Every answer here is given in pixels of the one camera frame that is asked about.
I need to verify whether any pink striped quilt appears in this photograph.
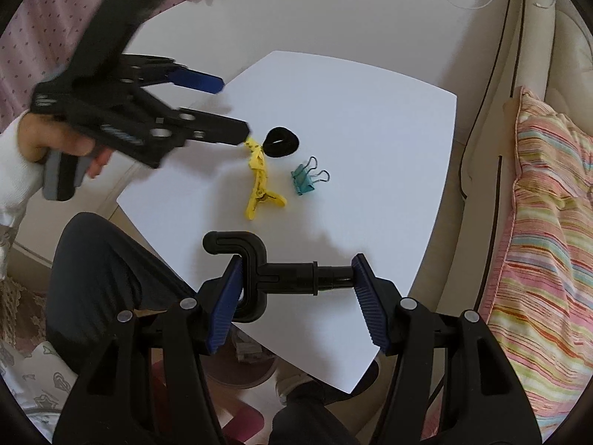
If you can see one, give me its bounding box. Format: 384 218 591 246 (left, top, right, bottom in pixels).
480 88 592 439

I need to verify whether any person's left hand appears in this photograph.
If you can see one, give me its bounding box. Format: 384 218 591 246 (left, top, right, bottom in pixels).
17 113 96 163

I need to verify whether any black right shoe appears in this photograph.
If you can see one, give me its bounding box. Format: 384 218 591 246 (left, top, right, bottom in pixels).
275 365 379 406

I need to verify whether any teal binder clip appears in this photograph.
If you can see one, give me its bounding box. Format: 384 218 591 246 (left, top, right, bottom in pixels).
291 156 331 196

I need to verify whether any black hair scrunchie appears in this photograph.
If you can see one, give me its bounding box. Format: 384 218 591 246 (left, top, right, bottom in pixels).
261 126 299 159

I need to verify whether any black Y-shaped plastic pipe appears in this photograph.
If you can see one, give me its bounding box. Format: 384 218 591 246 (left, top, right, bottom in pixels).
202 231 354 323

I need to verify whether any beige padded headboard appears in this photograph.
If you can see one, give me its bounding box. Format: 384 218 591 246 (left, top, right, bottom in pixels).
411 0 592 316

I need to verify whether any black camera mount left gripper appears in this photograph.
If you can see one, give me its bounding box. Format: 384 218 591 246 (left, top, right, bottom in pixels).
63 0 164 82

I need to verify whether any pink dotted curtain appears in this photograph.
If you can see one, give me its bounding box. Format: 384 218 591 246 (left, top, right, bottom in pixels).
0 0 218 124

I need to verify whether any yellow plastic hair clip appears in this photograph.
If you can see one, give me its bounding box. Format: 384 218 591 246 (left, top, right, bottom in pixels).
244 137 288 220

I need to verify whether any white bedside table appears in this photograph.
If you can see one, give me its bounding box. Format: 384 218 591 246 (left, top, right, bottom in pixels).
115 49 458 396

